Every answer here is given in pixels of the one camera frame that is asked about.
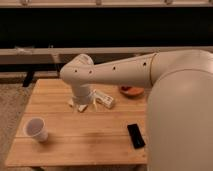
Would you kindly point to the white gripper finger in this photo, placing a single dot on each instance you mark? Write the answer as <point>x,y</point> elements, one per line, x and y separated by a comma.
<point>71,103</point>
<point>82,108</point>

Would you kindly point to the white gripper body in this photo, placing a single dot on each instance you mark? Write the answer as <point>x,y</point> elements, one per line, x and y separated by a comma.
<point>82,94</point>

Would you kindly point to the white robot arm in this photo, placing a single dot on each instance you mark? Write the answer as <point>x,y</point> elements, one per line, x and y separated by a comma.
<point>179,111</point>

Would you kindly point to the white rectangular box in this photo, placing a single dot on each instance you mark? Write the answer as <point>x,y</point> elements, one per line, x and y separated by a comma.
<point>104,99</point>

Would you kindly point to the wooden table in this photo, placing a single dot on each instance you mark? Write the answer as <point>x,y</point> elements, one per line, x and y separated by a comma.
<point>98,136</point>

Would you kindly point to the orange bowl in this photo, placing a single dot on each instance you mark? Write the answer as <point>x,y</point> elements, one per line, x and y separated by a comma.
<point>129,91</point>

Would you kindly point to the black phone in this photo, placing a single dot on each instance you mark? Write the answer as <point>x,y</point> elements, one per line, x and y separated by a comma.
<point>135,135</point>

